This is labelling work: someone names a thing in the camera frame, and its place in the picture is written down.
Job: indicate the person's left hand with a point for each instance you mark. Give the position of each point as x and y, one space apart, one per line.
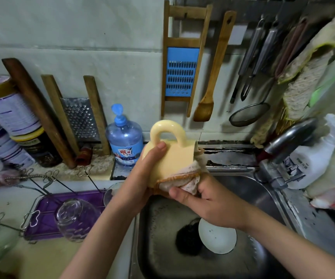
135 186

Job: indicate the person's right hand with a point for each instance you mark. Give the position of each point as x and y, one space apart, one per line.
217 203

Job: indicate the beige dish cloth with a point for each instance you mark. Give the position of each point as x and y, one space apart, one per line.
185 180

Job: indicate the yellow mug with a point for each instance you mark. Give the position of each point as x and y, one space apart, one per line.
176 154

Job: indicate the person's left forearm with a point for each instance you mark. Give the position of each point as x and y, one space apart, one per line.
97 244

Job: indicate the white plate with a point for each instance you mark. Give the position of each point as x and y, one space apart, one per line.
217 236

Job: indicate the small blue water bottle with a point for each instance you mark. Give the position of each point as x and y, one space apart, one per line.
125 142

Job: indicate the stainless steel sink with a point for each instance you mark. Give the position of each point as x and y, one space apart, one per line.
266 252

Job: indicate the wooden framed metal grater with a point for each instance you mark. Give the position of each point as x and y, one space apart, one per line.
80 119

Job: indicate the mesh strainer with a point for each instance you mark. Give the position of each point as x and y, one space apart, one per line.
249 115

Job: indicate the metal faucet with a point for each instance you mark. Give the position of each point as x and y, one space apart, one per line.
287 136

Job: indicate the purple plastic tray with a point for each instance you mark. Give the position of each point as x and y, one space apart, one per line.
42 223

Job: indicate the white spray bottle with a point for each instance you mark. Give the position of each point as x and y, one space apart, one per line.
313 159

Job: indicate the pink and white plastic bag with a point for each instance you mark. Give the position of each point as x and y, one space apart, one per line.
333 197

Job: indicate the wooden slicer with blue blade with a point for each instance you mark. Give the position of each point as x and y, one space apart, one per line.
182 72

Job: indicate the wooden rolling pin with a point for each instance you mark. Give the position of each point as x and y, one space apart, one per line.
36 113

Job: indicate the wooden spatula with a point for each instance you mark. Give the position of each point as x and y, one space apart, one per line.
214 72

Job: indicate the stack of labelled tin cans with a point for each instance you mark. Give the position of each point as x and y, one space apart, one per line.
7 122

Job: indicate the metal peeler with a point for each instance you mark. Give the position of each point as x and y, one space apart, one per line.
261 55
249 58

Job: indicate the wall mounted metal utensil rack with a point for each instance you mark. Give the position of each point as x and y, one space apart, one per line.
260 4

